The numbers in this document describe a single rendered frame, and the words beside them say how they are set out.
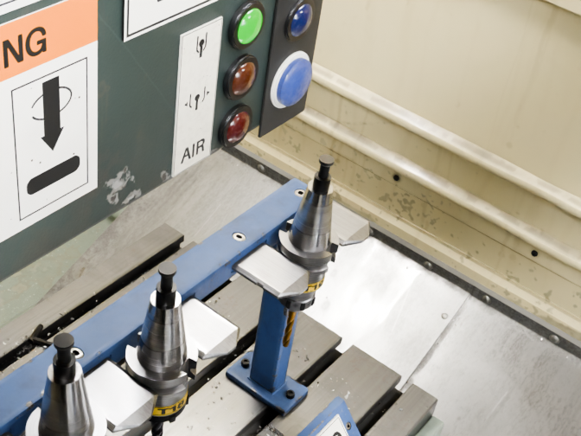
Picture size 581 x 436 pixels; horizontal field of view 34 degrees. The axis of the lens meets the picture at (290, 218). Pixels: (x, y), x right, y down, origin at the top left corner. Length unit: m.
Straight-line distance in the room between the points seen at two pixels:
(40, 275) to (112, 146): 1.39
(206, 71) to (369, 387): 0.84
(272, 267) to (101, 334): 0.19
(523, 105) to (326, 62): 0.33
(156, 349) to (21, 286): 1.03
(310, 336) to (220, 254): 0.41
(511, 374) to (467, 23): 0.52
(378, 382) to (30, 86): 0.95
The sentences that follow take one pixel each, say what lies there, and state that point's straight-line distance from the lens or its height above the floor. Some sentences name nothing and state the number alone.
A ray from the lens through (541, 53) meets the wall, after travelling 1.30.
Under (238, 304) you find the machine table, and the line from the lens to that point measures 1.35.
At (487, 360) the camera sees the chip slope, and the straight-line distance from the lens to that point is 1.49.
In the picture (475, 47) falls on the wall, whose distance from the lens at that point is 1.35.
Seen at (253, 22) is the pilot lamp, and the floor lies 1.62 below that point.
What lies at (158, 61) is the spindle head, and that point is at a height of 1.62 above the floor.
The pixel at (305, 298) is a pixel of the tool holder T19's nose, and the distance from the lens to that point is 1.01.
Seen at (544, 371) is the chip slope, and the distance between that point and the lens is 1.49.
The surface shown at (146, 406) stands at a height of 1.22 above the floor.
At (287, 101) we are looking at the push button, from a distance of 0.56.
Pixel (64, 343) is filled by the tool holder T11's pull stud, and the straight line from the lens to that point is 0.72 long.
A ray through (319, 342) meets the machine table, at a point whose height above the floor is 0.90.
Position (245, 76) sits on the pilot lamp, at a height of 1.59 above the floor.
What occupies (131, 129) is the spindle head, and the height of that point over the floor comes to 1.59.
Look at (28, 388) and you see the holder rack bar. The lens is 0.82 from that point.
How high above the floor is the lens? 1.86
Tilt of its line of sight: 39 degrees down
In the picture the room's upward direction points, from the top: 10 degrees clockwise
